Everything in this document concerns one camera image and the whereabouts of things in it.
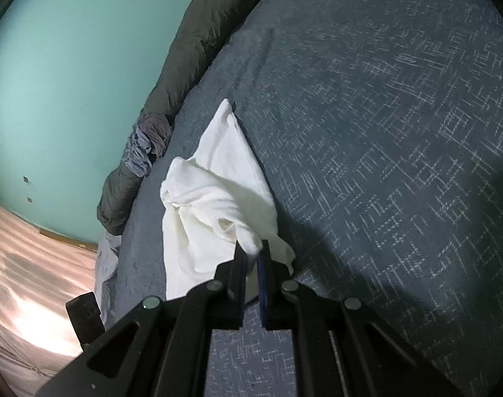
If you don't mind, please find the bed with blue woven sheet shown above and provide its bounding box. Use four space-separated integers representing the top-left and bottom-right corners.
107 0 503 397

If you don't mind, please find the blue-grey checked garment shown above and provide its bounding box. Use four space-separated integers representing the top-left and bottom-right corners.
125 126 154 177

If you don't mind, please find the dark grey garment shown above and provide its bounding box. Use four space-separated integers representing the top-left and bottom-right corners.
138 113 174 163

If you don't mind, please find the wooden window frame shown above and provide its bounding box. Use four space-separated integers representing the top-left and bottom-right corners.
40 227 99 251

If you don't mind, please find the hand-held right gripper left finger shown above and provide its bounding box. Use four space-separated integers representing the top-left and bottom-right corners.
36 242 248 397

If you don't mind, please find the light grey sheet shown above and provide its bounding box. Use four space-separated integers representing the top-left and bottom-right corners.
93 232 122 332

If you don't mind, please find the dark grey rolled duvet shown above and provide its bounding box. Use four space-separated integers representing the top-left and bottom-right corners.
96 0 277 237

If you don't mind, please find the white long-sleeve shirt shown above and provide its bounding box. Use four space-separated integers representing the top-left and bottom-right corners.
160 98 296 303

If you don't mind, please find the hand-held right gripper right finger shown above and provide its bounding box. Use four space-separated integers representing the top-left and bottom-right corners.
257 240 463 397

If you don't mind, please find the pink curtain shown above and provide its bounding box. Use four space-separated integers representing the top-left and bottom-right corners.
0 198 100 394

